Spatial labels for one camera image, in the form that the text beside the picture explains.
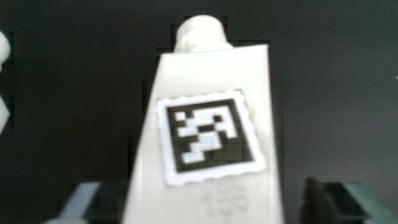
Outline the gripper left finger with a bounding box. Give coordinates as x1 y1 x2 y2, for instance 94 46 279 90
43 181 128 224

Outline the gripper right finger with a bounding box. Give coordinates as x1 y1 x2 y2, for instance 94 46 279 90
300 178 398 224

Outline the white stool leg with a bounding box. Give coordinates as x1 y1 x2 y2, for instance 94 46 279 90
123 15 284 224

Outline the white round stool seat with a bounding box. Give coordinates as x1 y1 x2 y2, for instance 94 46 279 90
0 30 13 136

